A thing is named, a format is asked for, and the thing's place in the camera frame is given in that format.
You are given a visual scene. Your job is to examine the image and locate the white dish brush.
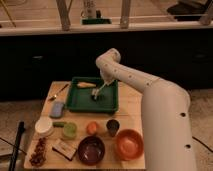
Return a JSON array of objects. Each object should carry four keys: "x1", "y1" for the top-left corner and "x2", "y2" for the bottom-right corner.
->
[{"x1": 91, "y1": 82, "x2": 109, "y2": 100}]

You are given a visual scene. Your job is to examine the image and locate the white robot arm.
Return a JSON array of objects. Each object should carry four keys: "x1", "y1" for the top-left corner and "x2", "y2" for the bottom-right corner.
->
[{"x1": 95, "y1": 48, "x2": 197, "y2": 171}]

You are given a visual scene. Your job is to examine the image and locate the green plastic tray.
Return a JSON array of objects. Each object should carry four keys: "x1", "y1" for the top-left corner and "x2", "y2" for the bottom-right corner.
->
[{"x1": 65, "y1": 77, "x2": 119, "y2": 114}]

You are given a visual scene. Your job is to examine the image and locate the dark metal cup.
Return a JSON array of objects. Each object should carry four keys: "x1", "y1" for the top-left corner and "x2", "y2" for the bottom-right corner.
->
[{"x1": 106, "y1": 119, "x2": 120, "y2": 137}]

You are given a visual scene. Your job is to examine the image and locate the orange fruit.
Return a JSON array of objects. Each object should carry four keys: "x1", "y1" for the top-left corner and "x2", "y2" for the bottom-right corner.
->
[{"x1": 86, "y1": 121, "x2": 99, "y2": 135}]

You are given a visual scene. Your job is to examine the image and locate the metal spoon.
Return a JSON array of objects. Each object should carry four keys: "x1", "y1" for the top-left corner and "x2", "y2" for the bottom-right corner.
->
[{"x1": 48, "y1": 84, "x2": 69, "y2": 101}]

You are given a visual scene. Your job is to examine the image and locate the blue sponge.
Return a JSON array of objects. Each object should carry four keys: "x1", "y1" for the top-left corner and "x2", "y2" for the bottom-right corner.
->
[{"x1": 50, "y1": 101, "x2": 64, "y2": 118}]

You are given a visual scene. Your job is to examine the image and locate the green base white bottle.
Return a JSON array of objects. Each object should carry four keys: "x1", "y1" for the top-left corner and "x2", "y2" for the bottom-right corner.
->
[{"x1": 81, "y1": 0, "x2": 111, "y2": 25}]

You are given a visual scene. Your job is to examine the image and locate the green cup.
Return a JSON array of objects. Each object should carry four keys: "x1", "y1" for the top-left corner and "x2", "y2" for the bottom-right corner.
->
[{"x1": 62, "y1": 122, "x2": 77, "y2": 139}]

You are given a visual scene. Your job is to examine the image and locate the green cucumber piece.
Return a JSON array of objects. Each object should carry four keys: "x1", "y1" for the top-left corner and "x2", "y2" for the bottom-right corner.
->
[{"x1": 53, "y1": 122, "x2": 66, "y2": 127}]

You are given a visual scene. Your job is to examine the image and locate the orange bowl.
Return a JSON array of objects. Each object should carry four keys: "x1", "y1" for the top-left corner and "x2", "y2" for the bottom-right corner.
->
[{"x1": 115, "y1": 129, "x2": 144, "y2": 161}]

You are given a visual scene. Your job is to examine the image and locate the dark purple bowl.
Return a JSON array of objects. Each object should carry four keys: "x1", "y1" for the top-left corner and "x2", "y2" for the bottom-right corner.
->
[{"x1": 77, "y1": 136, "x2": 105, "y2": 166}]

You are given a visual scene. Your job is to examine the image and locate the white lidded cup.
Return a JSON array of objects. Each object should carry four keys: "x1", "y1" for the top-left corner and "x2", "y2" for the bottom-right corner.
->
[{"x1": 35, "y1": 117, "x2": 54, "y2": 137}]

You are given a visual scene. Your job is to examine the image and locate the brown small box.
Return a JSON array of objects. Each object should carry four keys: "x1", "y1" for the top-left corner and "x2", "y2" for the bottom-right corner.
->
[{"x1": 52, "y1": 139, "x2": 76, "y2": 161}]

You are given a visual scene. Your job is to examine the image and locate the black pole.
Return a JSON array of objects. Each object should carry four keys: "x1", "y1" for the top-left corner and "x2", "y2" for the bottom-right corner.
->
[{"x1": 8, "y1": 121, "x2": 25, "y2": 171}]

